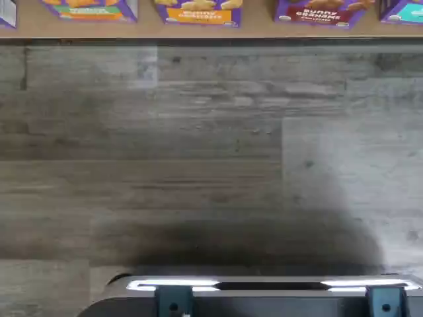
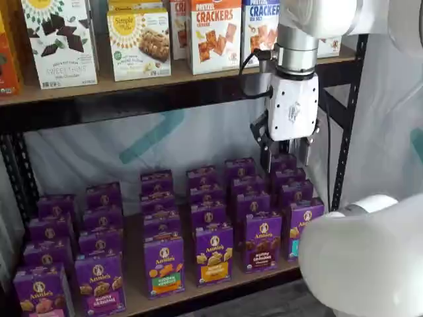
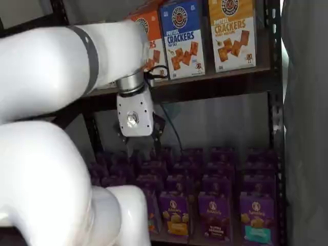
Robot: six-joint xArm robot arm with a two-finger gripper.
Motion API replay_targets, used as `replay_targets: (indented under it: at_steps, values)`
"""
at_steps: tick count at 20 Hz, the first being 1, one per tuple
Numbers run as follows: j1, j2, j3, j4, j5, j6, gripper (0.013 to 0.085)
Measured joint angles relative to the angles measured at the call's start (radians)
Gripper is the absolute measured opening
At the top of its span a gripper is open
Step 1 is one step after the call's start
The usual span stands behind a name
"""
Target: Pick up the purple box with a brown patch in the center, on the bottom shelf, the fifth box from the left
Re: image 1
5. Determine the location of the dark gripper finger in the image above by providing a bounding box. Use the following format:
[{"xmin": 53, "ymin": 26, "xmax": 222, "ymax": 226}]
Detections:
[
  {"xmin": 154, "ymin": 285, "xmax": 199, "ymax": 317},
  {"xmin": 365, "ymin": 285, "xmax": 410, "ymax": 317}
]

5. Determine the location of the purple box brown label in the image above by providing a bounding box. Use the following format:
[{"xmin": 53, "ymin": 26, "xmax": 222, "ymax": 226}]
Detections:
[{"xmin": 272, "ymin": 0, "xmax": 377, "ymax": 30}]

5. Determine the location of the wooden shelf board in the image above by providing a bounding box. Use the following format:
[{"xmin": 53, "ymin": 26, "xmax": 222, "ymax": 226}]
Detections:
[{"xmin": 0, "ymin": 0, "xmax": 423, "ymax": 40}]

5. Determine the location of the purple box orange label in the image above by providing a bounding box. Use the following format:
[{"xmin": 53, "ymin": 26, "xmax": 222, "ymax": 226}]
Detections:
[{"xmin": 153, "ymin": 0, "xmax": 243, "ymax": 28}]

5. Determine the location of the purple box green label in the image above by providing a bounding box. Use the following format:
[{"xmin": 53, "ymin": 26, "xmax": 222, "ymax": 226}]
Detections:
[{"xmin": 41, "ymin": 0, "xmax": 138, "ymax": 23}]

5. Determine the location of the purple box violet label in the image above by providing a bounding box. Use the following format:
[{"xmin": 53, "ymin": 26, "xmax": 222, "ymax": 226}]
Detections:
[{"xmin": 0, "ymin": 0, "xmax": 17, "ymax": 30}]

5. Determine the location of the black metal shelf frame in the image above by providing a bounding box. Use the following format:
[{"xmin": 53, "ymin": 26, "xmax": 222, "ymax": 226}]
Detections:
[{"xmin": 0, "ymin": 37, "xmax": 423, "ymax": 48}]

